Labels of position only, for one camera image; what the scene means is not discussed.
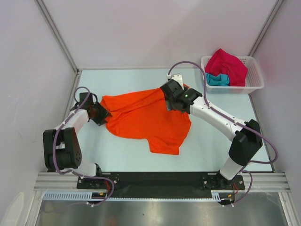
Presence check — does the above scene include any aluminium front frame rail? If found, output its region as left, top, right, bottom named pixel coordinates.
left=33, top=172, right=291, bottom=193

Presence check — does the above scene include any left white slotted cable duct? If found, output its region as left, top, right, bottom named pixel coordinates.
left=44, top=191, right=107, bottom=201

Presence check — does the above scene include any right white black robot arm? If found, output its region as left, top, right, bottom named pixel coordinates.
left=160, top=79, right=263, bottom=189

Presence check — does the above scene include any purple cable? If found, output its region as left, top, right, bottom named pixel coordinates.
left=53, top=86, right=115, bottom=208
left=168, top=61, right=279, bottom=208

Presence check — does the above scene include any white plastic laundry basket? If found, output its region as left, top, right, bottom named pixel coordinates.
left=206, top=55, right=264, bottom=94

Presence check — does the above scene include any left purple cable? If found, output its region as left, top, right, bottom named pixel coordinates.
left=53, top=86, right=115, bottom=208

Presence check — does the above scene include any orange t shirt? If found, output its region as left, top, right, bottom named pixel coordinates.
left=100, top=88, right=191, bottom=155

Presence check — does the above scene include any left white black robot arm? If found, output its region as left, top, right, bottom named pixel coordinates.
left=42, top=92, right=110, bottom=188

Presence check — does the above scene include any right white slotted cable duct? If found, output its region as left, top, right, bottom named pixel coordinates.
left=211, top=190, right=236, bottom=202

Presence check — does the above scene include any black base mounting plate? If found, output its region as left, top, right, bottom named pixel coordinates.
left=77, top=172, right=246, bottom=199

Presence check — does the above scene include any right aluminium corner post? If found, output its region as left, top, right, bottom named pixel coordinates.
left=248, top=0, right=286, bottom=57

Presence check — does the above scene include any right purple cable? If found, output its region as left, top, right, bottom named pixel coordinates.
left=168, top=61, right=279, bottom=208

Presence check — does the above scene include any teal t shirt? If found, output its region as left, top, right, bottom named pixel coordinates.
left=206, top=73, right=230, bottom=86

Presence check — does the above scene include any white slotted cable duct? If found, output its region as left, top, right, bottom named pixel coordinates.
left=44, top=191, right=107, bottom=201
left=211, top=190, right=236, bottom=202

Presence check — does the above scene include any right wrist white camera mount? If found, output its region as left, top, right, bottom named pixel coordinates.
left=167, top=74, right=184, bottom=89

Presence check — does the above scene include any left aluminium corner post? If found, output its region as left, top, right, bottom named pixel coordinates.
left=34, top=0, right=79, bottom=74

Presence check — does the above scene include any aluminium corner post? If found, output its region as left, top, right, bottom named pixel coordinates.
left=248, top=0, right=286, bottom=57
left=34, top=0, right=79, bottom=74

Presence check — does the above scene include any magenta t shirt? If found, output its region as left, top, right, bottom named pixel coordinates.
left=205, top=48, right=248, bottom=87

